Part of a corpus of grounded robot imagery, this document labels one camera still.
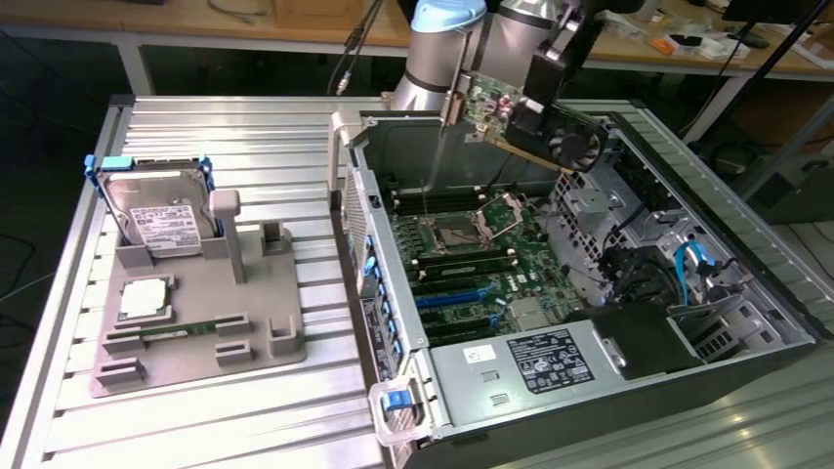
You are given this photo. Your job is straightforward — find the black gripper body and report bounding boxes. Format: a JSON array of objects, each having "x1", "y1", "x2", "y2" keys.
[{"x1": 557, "y1": 0, "x2": 657, "y2": 25}]

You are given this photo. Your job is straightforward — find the green graphics card black fan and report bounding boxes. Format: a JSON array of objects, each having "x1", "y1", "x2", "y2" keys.
[{"x1": 439, "y1": 27, "x2": 613, "y2": 176}]

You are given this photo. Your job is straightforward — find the clear plastic bags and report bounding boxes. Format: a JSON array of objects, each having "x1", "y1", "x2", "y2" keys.
[{"x1": 602, "y1": 9, "x2": 651, "y2": 41}]

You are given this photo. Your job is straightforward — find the white small item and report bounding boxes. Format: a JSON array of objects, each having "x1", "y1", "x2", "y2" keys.
[{"x1": 699, "y1": 37, "x2": 746, "y2": 61}]

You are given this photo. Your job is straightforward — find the silver metal disk bay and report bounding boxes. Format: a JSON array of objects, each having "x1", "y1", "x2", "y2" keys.
[
  {"x1": 546, "y1": 165, "x2": 659, "y2": 256},
  {"x1": 670, "y1": 287, "x2": 807, "y2": 366}
]

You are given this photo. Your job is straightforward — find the black slanted pole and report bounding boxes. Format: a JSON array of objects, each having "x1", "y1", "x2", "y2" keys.
[{"x1": 751, "y1": 9, "x2": 821, "y2": 85}]

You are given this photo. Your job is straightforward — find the metal socket cover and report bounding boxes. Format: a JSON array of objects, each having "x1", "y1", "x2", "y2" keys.
[{"x1": 474, "y1": 192, "x2": 530, "y2": 235}]

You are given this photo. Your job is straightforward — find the black RAM slot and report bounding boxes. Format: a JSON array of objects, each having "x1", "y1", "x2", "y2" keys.
[
  {"x1": 394, "y1": 196, "x2": 488, "y2": 217},
  {"x1": 390, "y1": 188, "x2": 484, "y2": 207},
  {"x1": 410, "y1": 245, "x2": 511, "y2": 262},
  {"x1": 414, "y1": 251, "x2": 515, "y2": 269}
]

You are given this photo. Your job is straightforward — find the CPU socket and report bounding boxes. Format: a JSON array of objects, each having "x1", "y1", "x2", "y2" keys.
[{"x1": 428, "y1": 213, "x2": 498, "y2": 256}]

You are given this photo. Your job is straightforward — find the green motherboard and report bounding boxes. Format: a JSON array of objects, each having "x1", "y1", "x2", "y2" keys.
[{"x1": 387, "y1": 183, "x2": 587, "y2": 349}]

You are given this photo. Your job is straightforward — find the black RAM stick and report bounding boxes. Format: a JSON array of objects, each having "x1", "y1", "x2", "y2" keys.
[{"x1": 416, "y1": 256, "x2": 518, "y2": 281}]

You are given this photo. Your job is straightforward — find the blue expansion slot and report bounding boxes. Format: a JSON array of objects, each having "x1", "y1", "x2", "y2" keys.
[{"x1": 415, "y1": 287, "x2": 491, "y2": 309}]

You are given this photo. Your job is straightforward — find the silver chipset heatsink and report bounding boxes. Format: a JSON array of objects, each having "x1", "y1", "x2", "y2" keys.
[{"x1": 507, "y1": 298, "x2": 550, "y2": 332}]

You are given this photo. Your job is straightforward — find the long black expansion slot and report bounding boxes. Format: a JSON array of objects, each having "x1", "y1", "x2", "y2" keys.
[{"x1": 426, "y1": 323, "x2": 508, "y2": 345}]

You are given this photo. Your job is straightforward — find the grey power supply unit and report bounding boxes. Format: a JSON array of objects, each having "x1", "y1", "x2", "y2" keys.
[{"x1": 426, "y1": 324, "x2": 629, "y2": 427}]

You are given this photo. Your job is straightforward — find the hard disk with blue carrier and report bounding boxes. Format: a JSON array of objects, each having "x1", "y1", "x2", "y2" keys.
[{"x1": 83, "y1": 152, "x2": 228, "y2": 261}]

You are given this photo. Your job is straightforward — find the blue case release latch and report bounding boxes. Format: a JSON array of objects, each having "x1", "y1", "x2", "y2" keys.
[{"x1": 380, "y1": 390, "x2": 418, "y2": 412}]

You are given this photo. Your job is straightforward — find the black open PC case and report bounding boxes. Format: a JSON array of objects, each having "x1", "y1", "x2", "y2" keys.
[{"x1": 328, "y1": 97, "x2": 834, "y2": 469}]

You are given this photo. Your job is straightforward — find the silver CPU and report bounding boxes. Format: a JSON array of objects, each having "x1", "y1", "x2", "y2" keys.
[{"x1": 120, "y1": 280, "x2": 174, "y2": 318}]

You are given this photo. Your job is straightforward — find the green RAM stick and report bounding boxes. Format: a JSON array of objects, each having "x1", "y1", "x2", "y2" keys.
[{"x1": 113, "y1": 321, "x2": 222, "y2": 339}]

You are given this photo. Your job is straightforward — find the grey parts rack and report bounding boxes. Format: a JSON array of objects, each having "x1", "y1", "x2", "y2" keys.
[{"x1": 87, "y1": 188, "x2": 308, "y2": 400}]

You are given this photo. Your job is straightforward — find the wooden desk grey frame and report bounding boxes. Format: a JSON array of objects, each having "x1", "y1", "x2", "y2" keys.
[
  {"x1": 573, "y1": 0, "x2": 834, "y2": 144},
  {"x1": 0, "y1": 0, "x2": 418, "y2": 99}
]

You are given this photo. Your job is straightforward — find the thin black wire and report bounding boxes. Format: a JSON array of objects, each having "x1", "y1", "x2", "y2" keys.
[{"x1": 491, "y1": 146, "x2": 523, "y2": 194}]

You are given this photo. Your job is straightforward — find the black hanging cable with plug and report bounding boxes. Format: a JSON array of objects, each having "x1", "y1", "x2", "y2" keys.
[{"x1": 328, "y1": 0, "x2": 387, "y2": 98}]

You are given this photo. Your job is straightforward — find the black cable bundle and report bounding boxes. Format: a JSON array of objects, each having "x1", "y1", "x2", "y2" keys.
[{"x1": 595, "y1": 243, "x2": 685, "y2": 310}]

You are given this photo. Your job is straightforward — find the blue wire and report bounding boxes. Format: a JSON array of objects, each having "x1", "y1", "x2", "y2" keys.
[{"x1": 674, "y1": 233, "x2": 719, "y2": 310}]

